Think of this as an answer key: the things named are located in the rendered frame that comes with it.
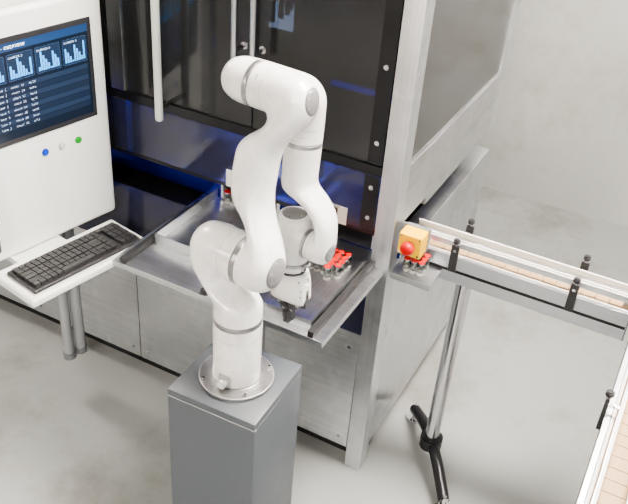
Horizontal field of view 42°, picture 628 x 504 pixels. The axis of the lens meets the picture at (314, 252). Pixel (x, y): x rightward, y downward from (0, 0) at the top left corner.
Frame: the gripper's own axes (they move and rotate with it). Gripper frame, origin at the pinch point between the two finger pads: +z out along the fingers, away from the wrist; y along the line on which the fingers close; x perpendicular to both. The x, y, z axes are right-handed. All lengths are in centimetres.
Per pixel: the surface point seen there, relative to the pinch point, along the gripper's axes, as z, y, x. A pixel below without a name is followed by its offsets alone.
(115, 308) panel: 64, 95, -39
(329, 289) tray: 4.2, -1.9, -21.1
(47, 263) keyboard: 9, 79, 7
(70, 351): 70, 98, -16
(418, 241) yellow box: -9.6, -20.6, -38.5
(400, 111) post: -47, -10, -39
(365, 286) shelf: 4.5, -10.0, -28.5
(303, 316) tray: 4.2, -1.6, -6.0
